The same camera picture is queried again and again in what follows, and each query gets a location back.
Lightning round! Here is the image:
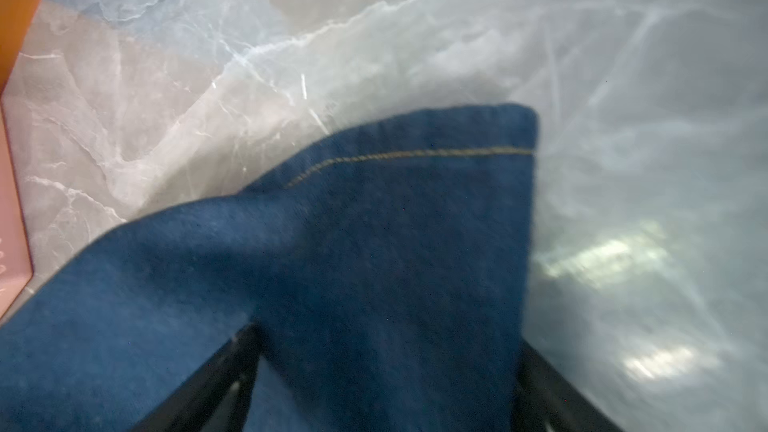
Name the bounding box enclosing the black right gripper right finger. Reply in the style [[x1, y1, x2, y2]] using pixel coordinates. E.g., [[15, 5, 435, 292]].
[[512, 341, 621, 432]]

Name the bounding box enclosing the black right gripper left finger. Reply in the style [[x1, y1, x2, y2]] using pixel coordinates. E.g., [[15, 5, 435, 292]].
[[132, 324, 261, 432]]

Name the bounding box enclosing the dark navy skirt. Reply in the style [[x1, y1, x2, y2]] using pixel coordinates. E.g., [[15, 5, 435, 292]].
[[1, 104, 538, 431]]

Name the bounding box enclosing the pink perforated plastic basket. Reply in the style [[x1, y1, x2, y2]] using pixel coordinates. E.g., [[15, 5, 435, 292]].
[[1, 116, 33, 317]]

